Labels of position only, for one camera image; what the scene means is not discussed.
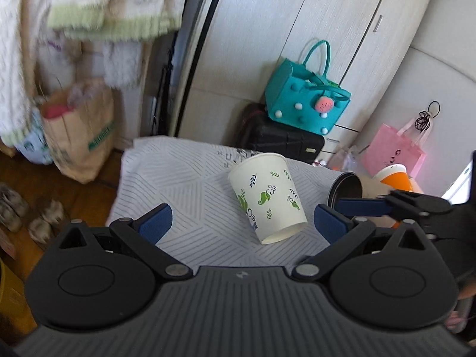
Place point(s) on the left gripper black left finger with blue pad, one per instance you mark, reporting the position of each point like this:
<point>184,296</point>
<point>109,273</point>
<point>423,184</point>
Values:
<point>94,278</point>

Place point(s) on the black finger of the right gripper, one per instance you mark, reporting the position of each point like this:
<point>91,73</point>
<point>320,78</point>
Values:
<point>398,205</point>

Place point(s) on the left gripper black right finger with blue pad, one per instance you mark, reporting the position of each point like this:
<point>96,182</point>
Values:
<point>383,277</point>

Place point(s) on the white paper cup green leaves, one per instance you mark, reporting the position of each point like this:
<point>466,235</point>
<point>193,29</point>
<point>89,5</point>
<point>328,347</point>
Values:
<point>267,194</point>

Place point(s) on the orange white cup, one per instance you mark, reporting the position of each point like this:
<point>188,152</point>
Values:
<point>396,176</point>

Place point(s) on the brown cylindrical cup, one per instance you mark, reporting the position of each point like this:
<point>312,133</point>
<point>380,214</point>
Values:
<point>352,185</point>

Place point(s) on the pink paper gift bag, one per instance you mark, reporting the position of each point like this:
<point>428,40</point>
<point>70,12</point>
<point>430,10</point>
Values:
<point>391,146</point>

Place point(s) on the white patterned tablecloth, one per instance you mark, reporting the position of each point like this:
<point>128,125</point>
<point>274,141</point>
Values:
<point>209,228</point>

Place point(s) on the teal felt handbag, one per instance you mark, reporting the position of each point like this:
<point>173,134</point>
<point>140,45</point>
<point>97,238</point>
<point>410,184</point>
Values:
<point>298,97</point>

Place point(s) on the brown paper shopping bag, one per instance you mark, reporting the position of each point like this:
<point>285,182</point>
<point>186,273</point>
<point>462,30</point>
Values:
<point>79,124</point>

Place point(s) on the black suitcase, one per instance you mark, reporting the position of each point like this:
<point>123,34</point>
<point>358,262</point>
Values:
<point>257,132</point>

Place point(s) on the black clothes rack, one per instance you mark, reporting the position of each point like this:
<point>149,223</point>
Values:
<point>171,66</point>

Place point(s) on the grey three-door wardrobe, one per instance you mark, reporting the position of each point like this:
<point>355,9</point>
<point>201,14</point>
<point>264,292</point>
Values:
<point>248,39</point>

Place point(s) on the white fluffy robe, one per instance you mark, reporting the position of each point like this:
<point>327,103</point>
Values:
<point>22,24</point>

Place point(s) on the white green fluffy pajama top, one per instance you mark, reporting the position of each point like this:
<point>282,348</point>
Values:
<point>115,20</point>

